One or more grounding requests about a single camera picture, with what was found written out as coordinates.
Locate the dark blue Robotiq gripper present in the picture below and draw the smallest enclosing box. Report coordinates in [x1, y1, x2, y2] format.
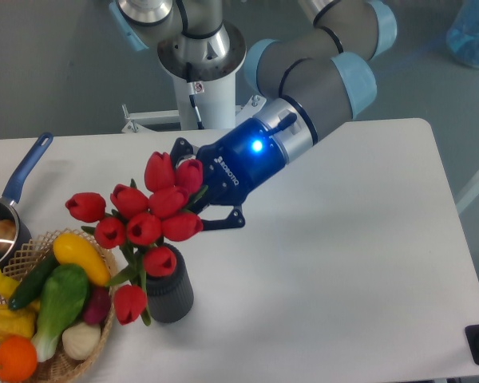
[170, 117, 291, 231]

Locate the red tulip bouquet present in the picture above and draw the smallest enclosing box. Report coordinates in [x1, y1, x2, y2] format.
[65, 152, 204, 325]

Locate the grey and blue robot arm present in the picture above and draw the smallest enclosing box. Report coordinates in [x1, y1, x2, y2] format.
[109, 1, 398, 231]

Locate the dark grey ribbed vase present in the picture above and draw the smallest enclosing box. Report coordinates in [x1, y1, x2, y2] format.
[141, 244, 194, 326]

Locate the yellow squash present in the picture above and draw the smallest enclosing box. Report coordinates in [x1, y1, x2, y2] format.
[53, 232, 111, 287]

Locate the green bok choy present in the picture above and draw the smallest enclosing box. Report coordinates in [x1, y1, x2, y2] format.
[31, 263, 89, 363]

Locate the white garlic bulb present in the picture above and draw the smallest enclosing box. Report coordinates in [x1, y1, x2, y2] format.
[62, 322, 101, 361]

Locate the dark green cucumber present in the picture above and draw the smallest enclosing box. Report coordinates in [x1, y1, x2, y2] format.
[8, 252, 59, 310]

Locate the brown bread roll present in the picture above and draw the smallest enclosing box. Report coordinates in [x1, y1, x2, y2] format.
[0, 219, 16, 255]

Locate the small yellow banana pepper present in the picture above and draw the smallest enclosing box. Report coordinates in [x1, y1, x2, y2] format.
[0, 269, 20, 299]

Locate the yellow bumpy gourd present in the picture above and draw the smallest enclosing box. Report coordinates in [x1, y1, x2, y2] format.
[0, 304, 37, 343]

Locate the orange fruit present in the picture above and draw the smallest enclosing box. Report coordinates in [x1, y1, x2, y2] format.
[0, 336, 38, 382]

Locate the blue plastic bag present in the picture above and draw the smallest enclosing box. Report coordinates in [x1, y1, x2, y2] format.
[446, 0, 479, 69]

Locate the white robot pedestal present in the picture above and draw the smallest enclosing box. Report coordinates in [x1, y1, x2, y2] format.
[122, 73, 267, 133]

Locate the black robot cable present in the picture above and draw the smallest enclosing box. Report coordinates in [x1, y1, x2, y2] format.
[184, 61, 206, 131]

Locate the blue handled saucepan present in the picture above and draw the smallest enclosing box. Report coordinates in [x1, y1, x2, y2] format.
[0, 132, 53, 269]

